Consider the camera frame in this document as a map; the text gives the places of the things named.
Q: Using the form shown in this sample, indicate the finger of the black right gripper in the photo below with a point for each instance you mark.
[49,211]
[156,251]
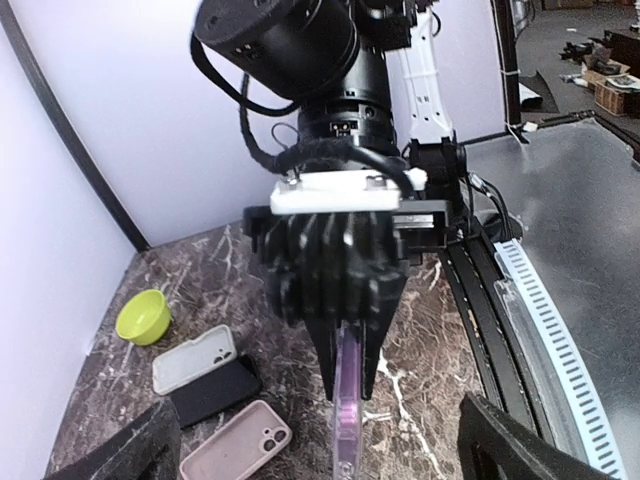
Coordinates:
[324,337]

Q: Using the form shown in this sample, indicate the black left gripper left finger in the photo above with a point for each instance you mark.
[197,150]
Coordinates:
[148,448]

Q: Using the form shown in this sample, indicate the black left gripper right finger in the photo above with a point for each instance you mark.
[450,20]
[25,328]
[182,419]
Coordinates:
[492,445]

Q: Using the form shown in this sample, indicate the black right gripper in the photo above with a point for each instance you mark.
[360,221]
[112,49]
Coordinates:
[405,234]

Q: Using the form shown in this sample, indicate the pink phone case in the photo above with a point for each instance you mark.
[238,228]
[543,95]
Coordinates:
[241,447]

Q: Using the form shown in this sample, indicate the black smartphone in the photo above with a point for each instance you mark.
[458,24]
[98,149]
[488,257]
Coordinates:
[217,391]

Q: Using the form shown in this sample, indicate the white phone case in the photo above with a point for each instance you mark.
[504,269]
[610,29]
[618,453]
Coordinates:
[193,359]

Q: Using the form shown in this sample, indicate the phone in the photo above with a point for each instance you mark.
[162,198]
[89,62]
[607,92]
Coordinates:
[347,416]

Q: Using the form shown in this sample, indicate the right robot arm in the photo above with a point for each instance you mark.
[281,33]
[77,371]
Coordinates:
[340,100]

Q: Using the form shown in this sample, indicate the green bowl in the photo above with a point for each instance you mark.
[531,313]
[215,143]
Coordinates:
[144,319]

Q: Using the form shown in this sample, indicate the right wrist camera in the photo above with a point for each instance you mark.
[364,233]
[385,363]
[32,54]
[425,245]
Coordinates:
[330,286]

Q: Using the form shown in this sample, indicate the black front rail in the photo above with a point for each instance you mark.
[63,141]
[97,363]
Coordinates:
[471,274]

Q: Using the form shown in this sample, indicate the white slotted cable duct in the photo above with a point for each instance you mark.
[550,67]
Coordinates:
[578,422]

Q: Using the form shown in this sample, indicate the right black frame post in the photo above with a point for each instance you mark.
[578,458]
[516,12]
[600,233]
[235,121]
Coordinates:
[65,130]

